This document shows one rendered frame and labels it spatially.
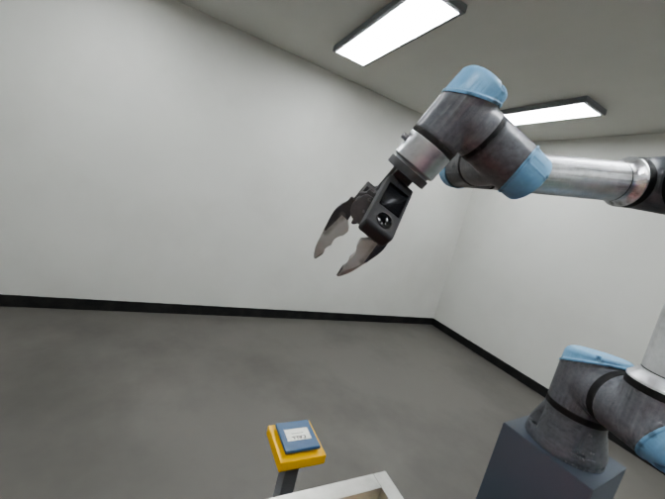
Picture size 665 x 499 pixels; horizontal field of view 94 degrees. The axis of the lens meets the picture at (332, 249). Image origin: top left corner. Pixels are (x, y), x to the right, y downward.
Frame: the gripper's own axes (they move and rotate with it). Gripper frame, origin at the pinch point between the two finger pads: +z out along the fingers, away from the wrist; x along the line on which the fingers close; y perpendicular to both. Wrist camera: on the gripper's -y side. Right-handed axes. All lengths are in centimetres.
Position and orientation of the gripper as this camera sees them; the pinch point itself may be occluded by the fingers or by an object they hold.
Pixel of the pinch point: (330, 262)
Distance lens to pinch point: 53.2
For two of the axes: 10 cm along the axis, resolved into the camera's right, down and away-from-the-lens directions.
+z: -6.1, 7.1, 3.5
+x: -7.8, -6.2, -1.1
